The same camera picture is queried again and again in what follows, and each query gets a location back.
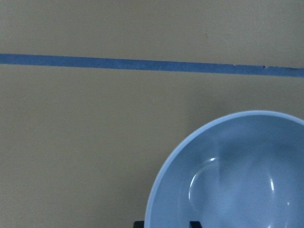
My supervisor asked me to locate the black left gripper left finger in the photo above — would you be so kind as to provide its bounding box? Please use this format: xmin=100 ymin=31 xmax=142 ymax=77
xmin=133 ymin=221 xmax=144 ymax=228

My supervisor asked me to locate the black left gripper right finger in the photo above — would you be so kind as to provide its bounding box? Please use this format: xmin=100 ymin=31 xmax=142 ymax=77
xmin=190 ymin=221 xmax=202 ymax=228

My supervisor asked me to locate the blue bowl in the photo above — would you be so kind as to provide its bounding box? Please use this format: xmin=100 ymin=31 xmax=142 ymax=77
xmin=144 ymin=111 xmax=304 ymax=228

